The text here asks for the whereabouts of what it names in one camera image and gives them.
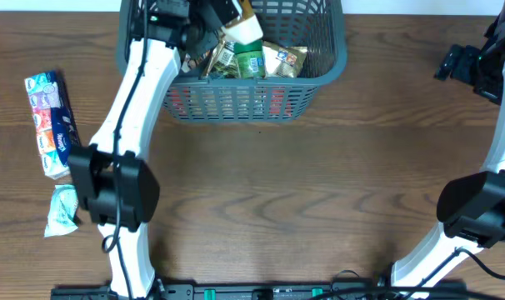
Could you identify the small teal tissue packet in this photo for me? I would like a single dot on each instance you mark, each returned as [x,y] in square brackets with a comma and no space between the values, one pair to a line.
[62,212]

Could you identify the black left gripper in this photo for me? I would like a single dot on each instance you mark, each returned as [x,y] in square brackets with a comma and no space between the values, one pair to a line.
[205,41]

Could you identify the Kleenex tissue multipack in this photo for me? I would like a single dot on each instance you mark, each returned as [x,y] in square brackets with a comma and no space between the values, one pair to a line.
[56,130]

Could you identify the green lid spice jar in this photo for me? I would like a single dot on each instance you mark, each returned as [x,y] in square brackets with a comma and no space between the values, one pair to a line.
[250,59]

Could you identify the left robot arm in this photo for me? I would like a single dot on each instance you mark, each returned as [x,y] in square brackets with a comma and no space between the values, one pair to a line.
[113,181]

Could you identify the beige Pantree snack pouch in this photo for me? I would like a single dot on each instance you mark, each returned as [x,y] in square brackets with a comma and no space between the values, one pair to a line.
[240,25]

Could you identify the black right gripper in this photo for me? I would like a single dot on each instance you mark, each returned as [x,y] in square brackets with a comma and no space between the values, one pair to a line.
[464,57]

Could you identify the gold foil food bag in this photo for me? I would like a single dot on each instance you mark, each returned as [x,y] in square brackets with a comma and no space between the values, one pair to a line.
[280,62]

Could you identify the orange spaghetti packet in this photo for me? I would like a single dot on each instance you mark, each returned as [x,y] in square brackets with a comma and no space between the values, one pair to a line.
[230,103]

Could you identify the grey plastic slotted basket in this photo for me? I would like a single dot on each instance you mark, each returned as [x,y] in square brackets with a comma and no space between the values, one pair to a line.
[148,55]

